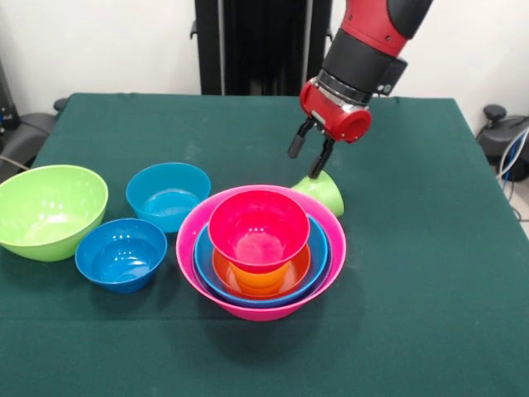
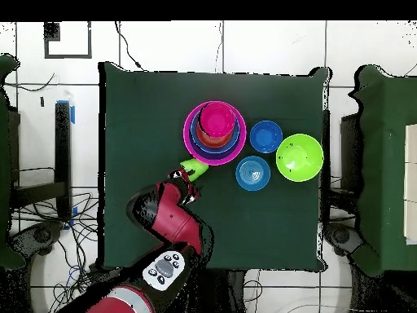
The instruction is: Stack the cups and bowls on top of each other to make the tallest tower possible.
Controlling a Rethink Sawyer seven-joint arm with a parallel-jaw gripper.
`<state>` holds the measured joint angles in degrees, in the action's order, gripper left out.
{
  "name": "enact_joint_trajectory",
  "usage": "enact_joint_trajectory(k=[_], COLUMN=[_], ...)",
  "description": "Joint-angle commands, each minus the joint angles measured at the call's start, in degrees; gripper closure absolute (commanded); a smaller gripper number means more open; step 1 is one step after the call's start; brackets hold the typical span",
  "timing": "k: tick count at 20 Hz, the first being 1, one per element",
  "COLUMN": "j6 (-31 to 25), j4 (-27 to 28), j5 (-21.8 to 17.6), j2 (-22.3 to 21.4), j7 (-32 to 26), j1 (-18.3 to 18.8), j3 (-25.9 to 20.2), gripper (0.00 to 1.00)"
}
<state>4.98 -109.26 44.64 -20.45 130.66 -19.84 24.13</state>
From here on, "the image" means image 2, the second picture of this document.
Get green cup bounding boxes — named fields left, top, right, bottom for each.
left=179, top=158, right=209, bottom=183

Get purple bowl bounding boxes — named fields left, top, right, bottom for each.
left=187, top=130, right=244, bottom=162

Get large pink bowl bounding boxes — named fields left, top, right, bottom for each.
left=182, top=99, right=248, bottom=166

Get orange bowl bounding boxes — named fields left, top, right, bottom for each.
left=195, top=121, right=235, bottom=149

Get large light blue bowl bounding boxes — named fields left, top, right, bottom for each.
left=190, top=110, right=242, bottom=155

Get translucent blue ribbed bowl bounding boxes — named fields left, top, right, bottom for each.
left=235, top=155, right=271, bottom=192

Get small crimson bowl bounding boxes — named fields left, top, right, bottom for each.
left=199, top=101, right=237, bottom=139

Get small dark blue bowl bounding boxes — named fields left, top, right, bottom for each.
left=249, top=120, right=283, bottom=154

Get dark green table cloth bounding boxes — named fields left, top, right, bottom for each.
left=99, top=61, right=330, bottom=273

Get large green bowl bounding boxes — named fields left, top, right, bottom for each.
left=275, top=133, right=325, bottom=183

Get black stand with blue tape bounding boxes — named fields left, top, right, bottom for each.
left=9, top=99, right=77, bottom=231

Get green cloth covered table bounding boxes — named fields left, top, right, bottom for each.
left=348, top=64, right=417, bottom=276
left=0, top=53, right=26, bottom=271

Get white boxes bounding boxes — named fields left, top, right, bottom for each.
left=403, top=123, right=417, bottom=245

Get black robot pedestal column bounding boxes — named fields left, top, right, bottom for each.
left=195, top=268, right=248, bottom=313

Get tangle of black cables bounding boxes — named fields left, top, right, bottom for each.
left=12, top=192, right=108, bottom=313

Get black floor cable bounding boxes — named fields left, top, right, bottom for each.
left=113, top=20, right=146, bottom=71

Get black square floor frame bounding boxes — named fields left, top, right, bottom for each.
left=44, top=20, right=93, bottom=60

